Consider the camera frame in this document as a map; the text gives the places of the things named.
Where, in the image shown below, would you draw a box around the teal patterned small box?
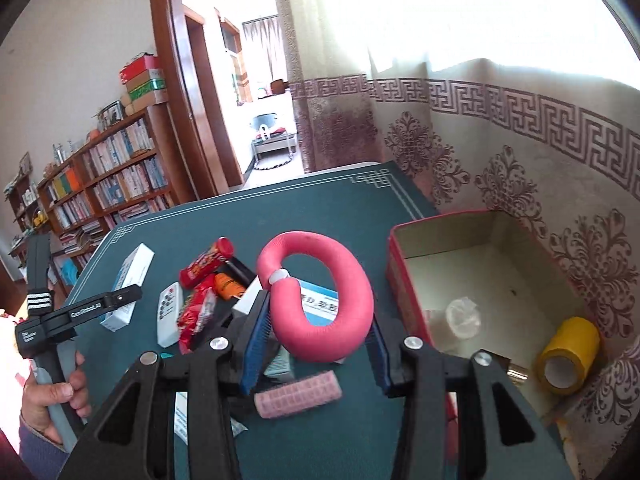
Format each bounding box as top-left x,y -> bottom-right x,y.
264,346 -> 295,384

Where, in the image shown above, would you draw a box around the large pink foam ring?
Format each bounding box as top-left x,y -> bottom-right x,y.
255,231 -> 377,364

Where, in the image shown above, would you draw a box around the orange cosmetic tube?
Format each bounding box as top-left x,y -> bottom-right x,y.
214,272 -> 246,301

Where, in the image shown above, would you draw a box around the white blue medicine box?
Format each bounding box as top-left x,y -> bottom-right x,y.
298,280 -> 338,327

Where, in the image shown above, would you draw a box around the red candy wrapper packet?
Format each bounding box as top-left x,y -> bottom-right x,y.
177,275 -> 217,354

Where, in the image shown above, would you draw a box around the pink hair roller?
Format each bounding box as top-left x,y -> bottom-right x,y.
254,370 -> 343,419

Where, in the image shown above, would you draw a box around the black hair comb clip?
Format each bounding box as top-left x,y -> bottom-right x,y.
224,257 -> 256,287

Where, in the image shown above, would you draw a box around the red cylindrical snack tube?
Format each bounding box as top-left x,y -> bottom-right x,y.
179,237 -> 234,289

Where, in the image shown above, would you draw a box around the white remote control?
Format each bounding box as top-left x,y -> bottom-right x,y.
156,282 -> 183,348

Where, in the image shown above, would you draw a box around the long white blue box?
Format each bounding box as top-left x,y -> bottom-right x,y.
101,244 -> 154,332

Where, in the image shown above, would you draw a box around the person's left hand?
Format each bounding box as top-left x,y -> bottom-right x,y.
21,351 -> 91,445

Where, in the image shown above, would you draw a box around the green felt table mat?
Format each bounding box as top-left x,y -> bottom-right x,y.
58,162 -> 436,479

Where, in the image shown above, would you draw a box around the clear plastic wrap ball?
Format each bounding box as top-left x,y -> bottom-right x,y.
426,297 -> 482,351

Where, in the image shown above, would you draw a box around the pink rectangular tin box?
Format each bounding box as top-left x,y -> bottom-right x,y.
385,209 -> 604,466

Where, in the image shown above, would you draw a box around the wooden bookshelf with books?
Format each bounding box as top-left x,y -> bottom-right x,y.
9,104 -> 195,270

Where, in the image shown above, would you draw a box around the yellow tape roll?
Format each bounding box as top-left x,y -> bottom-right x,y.
535,316 -> 600,396

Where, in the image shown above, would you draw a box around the stacked boxes on shelf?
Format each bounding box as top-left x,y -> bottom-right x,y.
119,52 -> 168,116

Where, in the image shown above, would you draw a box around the patterned beige curtain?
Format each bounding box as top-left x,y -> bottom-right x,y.
277,0 -> 639,479

